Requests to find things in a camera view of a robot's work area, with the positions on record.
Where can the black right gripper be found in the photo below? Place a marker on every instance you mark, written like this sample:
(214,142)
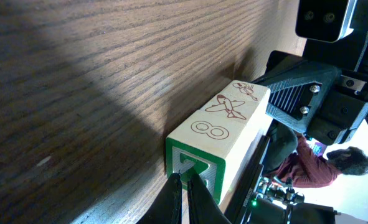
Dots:
(309,96)

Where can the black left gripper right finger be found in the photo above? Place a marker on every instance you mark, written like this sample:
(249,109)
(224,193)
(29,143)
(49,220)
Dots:
(202,207)

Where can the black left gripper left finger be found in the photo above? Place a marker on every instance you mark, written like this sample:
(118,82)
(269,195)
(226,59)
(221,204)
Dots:
(167,206)

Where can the white block table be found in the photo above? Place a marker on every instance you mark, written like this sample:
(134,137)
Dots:
(211,146)

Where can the white block violin picture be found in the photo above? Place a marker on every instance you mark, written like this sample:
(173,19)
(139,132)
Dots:
(230,113)

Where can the person in red shirt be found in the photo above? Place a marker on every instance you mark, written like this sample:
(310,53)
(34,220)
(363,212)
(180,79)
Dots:
(289,157)

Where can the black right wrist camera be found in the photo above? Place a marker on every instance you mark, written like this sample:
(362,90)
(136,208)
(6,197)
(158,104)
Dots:
(325,20)

